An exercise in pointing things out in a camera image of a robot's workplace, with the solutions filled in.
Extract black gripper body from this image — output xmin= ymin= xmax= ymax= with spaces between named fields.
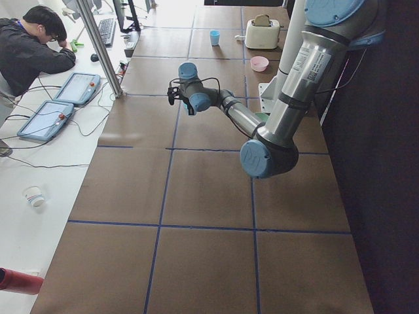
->
xmin=184 ymin=100 xmax=192 ymax=109

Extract white toaster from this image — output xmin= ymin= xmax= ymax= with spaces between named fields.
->
xmin=244 ymin=20 xmax=280 ymax=49

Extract black monitor on desk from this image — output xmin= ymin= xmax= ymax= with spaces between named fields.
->
xmin=113 ymin=0 xmax=141 ymax=33

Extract red cylinder bottle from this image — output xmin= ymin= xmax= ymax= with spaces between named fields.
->
xmin=1 ymin=268 xmax=44 ymax=295

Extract green bowl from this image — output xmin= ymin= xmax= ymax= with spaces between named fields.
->
xmin=255 ymin=112 xmax=269 ymax=122

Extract bread slice in toaster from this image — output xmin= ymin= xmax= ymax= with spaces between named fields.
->
xmin=254 ymin=14 xmax=270 ymax=27

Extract light blue cup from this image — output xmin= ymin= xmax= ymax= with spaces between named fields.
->
xmin=209 ymin=29 xmax=220 ymax=46

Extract black keyboard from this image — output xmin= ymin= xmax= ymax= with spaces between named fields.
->
xmin=98 ymin=18 xmax=116 ymax=48

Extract aluminium frame post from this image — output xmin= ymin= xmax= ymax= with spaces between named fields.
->
xmin=75 ymin=0 xmax=123 ymax=99

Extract teach pendant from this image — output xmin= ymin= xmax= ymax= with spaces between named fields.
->
xmin=17 ymin=100 xmax=74 ymax=142
xmin=53 ymin=72 xmax=101 ymax=107

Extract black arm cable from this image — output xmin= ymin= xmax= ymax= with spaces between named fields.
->
xmin=169 ymin=77 xmax=259 ymax=140

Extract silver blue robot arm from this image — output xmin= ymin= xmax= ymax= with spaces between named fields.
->
xmin=168 ymin=1 xmax=387 ymax=179

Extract paper cup on desk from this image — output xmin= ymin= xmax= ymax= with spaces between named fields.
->
xmin=22 ymin=186 xmax=45 ymax=207

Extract seated person in black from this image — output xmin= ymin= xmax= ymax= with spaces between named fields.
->
xmin=1 ymin=5 xmax=76 ymax=96

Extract white camera pole stand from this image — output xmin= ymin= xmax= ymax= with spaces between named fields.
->
xmin=258 ymin=0 xmax=306 ymax=115

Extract green handled tool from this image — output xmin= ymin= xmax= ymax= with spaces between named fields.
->
xmin=70 ymin=39 xmax=84 ymax=53

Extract lower teach pendant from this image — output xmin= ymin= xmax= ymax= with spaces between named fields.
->
xmin=17 ymin=100 xmax=74 ymax=142

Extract upper teach pendant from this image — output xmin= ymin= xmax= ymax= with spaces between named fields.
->
xmin=53 ymin=72 xmax=101 ymax=107

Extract orange black connector board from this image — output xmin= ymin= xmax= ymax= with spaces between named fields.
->
xmin=117 ymin=61 xmax=128 ymax=75

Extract pink bowl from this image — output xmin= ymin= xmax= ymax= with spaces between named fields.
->
xmin=250 ymin=56 xmax=269 ymax=72

